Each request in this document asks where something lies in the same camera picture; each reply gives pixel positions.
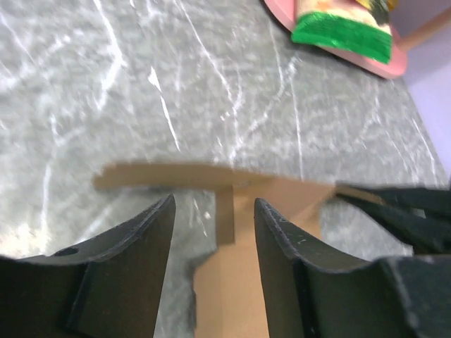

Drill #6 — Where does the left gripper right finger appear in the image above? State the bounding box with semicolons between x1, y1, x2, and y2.
254;199;450;337

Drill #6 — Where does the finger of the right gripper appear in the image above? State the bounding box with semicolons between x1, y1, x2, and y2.
338;194;450;254
336;184;450;217

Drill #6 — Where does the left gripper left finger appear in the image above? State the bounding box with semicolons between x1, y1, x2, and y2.
1;196;175;337

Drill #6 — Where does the brown cardboard box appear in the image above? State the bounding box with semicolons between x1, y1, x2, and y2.
93;163;338;337

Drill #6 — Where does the green snack bag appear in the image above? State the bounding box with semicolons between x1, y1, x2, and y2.
291;0;393;64

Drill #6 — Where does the pink three-tier shelf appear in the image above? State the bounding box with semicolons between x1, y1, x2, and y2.
262;0;451;80

